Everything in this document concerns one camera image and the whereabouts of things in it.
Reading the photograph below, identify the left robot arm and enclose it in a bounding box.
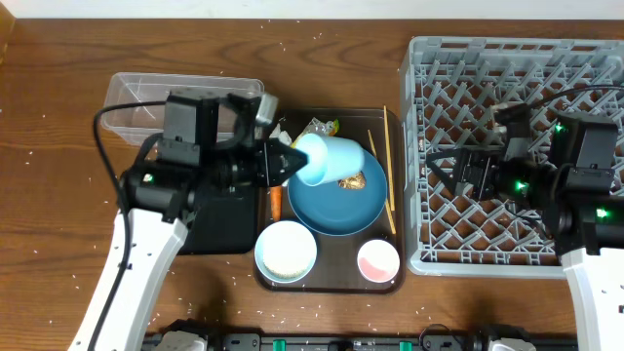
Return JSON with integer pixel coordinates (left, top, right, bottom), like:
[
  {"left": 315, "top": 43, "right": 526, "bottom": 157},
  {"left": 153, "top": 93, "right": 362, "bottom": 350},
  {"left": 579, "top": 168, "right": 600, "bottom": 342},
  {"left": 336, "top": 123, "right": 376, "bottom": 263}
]
[{"left": 71, "top": 89, "right": 307, "bottom": 350}]

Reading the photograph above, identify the orange carrot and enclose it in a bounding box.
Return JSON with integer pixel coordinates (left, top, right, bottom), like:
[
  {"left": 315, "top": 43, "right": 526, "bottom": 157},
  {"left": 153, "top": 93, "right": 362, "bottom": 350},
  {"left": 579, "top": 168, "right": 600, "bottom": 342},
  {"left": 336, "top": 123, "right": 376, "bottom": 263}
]
[{"left": 270, "top": 185, "right": 283, "bottom": 221}]

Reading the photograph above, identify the yellow green snack wrapper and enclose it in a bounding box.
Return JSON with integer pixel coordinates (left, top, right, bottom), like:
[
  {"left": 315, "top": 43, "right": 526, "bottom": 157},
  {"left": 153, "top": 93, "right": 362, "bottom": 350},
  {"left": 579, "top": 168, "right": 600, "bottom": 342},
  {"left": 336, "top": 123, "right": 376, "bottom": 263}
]
[{"left": 300, "top": 118, "right": 340, "bottom": 137}]

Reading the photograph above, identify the dark blue plate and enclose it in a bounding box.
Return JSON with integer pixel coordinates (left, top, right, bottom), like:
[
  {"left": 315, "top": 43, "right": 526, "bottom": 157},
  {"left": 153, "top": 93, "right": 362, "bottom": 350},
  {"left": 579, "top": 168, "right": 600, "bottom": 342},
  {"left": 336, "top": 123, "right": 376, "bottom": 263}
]
[{"left": 288, "top": 150, "right": 386, "bottom": 236}]

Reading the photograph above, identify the brown serving tray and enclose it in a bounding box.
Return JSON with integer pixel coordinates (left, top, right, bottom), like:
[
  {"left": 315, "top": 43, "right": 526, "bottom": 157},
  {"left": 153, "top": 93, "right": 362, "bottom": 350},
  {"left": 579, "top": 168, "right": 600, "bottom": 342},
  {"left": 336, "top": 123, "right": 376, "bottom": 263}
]
[{"left": 253, "top": 108, "right": 405, "bottom": 294}]

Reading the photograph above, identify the clear plastic bin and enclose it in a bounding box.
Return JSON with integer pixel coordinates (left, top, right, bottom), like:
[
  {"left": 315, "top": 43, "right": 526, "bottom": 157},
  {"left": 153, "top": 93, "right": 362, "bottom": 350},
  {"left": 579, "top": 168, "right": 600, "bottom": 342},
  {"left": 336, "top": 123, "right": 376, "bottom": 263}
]
[{"left": 100, "top": 71, "right": 266, "bottom": 147}]

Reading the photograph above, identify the grey dishwasher rack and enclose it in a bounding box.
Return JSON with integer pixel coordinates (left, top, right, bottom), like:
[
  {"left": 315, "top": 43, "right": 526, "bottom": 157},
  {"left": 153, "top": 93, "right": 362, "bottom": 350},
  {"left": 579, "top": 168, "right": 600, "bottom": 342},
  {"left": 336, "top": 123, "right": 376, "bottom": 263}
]
[{"left": 400, "top": 36, "right": 623, "bottom": 279}]

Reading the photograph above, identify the light blue rice bowl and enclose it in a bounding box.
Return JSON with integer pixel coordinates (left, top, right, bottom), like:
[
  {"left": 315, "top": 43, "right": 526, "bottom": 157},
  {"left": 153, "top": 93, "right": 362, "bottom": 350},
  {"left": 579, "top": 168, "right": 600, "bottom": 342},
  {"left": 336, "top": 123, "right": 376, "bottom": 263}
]
[{"left": 253, "top": 219, "right": 318, "bottom": 285}]

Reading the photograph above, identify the brown food scrap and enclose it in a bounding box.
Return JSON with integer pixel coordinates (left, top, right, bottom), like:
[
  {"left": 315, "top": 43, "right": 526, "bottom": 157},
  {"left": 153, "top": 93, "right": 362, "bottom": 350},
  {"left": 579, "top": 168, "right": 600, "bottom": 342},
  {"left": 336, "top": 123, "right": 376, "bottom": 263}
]
[{"left": 337, "top": 172, "right": 367, "bottom": 190}]

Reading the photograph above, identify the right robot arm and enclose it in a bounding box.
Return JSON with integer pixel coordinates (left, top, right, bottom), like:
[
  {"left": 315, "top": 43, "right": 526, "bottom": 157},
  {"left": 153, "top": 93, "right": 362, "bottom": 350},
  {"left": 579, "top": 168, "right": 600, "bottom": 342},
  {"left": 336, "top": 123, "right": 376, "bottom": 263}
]
[{"left": 426, "top": 113, "right": 623, "bottom": 350}]

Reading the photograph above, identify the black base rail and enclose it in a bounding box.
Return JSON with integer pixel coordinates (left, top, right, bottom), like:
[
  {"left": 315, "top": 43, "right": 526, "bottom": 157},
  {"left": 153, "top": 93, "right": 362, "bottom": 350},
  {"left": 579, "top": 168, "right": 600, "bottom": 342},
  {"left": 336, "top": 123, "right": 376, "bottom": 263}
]
[{"left": 139, "top": 320, "right": 579, "bottom": 351}]

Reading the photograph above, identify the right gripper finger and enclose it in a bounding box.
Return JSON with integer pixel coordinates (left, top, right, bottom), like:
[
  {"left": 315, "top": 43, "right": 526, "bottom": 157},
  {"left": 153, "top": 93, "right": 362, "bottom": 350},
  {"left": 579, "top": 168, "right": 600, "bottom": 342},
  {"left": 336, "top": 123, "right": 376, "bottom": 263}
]
[
  {"left": 426, "top": 148, "right": 461, "bottom": 169},
  {"left": 428, "top": 165, "right": 458, "bottom": 195}
]

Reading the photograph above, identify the crumpled white tissue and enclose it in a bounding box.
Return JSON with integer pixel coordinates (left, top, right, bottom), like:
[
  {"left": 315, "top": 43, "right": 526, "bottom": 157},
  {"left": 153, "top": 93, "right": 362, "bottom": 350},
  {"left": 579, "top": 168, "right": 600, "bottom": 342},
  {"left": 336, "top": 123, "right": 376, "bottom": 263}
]
[{"left": 269, "top": 123, "right": 293, "bottom": 146}]

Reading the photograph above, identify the black plastic tray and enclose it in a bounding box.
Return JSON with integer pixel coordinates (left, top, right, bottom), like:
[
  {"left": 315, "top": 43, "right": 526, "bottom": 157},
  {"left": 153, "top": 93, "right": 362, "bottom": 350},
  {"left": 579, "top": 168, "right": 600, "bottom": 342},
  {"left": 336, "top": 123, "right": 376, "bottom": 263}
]
[{"left": 179, "top": 186, "right": 258, "bottom": 255}]

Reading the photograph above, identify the pink cup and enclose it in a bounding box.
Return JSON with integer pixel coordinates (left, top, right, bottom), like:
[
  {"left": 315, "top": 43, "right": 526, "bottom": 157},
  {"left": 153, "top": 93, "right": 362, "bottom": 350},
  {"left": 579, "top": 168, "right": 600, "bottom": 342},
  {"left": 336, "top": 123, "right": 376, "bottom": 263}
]
[{"left": 357, "top": 239, "right": 401, "bottom": 284}]

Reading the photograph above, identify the light blue cup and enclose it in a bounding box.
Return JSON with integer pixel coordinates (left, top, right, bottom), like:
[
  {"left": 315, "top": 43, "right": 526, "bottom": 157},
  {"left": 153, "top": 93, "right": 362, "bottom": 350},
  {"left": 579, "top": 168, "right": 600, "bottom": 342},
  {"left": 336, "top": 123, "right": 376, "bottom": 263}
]
[{"left": 295, "top": 134, "right": 365, "bottom": 186}]

